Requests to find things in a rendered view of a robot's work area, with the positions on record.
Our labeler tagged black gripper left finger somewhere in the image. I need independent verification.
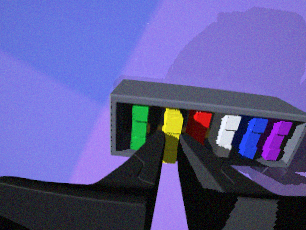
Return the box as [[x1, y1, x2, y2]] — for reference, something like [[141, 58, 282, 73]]
[[0, 131, 166, 230]]

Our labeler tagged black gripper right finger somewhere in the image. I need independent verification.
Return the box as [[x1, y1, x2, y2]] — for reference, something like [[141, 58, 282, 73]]
[[177, 132, 306, 230]]

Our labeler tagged red fuse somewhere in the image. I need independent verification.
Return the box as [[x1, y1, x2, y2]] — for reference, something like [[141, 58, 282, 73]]
[[186, 108, 212, 146]]

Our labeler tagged green fuse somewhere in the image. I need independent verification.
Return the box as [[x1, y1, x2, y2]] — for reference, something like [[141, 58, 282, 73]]
[[130, 103, 149, 150]]

